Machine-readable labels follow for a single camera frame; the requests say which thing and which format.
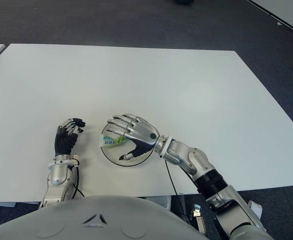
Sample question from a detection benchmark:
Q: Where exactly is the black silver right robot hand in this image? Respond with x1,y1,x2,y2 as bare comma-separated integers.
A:
106,113,160,161

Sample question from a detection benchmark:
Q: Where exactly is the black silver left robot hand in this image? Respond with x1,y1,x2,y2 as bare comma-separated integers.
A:
54,117,87,156

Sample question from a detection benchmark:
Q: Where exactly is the green toothpaste tube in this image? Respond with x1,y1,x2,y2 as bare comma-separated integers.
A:
100,134,130,146

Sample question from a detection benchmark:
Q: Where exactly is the white plate with black rim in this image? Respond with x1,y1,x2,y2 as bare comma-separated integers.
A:
99,117,153,167

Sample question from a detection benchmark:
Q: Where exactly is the grey robot torso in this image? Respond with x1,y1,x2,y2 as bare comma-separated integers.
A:
0,194,209,240

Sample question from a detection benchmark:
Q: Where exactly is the white paper slip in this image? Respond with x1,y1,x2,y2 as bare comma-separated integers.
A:
247,199,262,221

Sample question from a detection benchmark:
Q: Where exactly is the white background table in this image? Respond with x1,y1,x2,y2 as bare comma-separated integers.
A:
246,0,293,40

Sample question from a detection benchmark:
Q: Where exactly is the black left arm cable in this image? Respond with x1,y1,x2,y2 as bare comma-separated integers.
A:
71,166,85,198

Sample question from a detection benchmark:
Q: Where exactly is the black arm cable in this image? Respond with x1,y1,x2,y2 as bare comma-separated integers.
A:
164,159,180,196
71,166,85,198

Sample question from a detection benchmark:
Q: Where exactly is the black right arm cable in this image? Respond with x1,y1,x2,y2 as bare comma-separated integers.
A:
164,159,180,196

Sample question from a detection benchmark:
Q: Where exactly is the metal bracket under table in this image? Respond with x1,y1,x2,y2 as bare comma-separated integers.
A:
190,203,203,217

